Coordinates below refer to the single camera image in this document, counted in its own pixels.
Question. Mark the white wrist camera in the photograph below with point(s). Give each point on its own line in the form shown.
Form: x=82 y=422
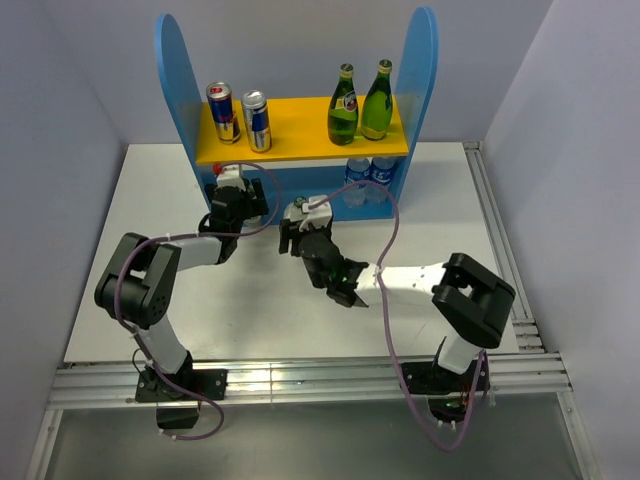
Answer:
x=317 y=214
x=229 y=175

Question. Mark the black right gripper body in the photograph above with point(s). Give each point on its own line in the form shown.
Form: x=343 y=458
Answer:
x=291 y=230

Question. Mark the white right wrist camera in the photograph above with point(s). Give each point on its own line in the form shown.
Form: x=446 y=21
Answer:
x=317 y=214

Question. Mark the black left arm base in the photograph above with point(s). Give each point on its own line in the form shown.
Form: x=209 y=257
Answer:
x=178 y=399

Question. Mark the silver blue can front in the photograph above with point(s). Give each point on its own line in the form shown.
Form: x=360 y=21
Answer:
x=256 y=118

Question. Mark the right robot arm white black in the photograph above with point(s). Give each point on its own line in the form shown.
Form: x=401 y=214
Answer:
x=473 y=300

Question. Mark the aluminium mounting rail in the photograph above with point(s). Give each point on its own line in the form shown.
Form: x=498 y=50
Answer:
x=103 y=386

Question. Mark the clear Pocari Sweat bottle right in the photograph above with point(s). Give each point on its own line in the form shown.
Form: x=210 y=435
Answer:
x=381 y=175

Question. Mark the clear pocari sweat bottle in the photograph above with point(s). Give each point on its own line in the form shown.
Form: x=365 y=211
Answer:
x=381 y=175
x=356 y=171

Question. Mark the clear Pocari Sweat bottle left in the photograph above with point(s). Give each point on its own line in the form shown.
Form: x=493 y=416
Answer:
x=356 y=171

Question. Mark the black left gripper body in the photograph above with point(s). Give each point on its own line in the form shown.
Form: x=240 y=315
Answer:
x=250 y=206

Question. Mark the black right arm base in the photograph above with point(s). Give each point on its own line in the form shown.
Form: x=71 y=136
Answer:
x=448 y=393

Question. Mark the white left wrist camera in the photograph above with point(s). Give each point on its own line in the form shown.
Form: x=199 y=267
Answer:
x=229 y=175

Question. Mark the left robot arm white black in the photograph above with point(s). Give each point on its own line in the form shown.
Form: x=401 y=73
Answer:
x=136 y=287

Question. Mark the green glass bottle yellow label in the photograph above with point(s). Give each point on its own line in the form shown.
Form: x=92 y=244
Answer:
x=378 y=105

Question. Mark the blue and yellow wooden shelf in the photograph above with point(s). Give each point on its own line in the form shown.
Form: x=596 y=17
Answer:
x=303 y=158

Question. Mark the blue silver Red Bull can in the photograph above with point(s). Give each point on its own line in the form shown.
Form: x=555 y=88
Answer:
x=220 y=100

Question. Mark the small clear bottle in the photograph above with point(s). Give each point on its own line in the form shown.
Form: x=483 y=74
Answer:
x=296 y=207
x=254 y=222

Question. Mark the green glass Perrier bottle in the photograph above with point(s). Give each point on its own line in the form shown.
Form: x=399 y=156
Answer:
x=343 y=113

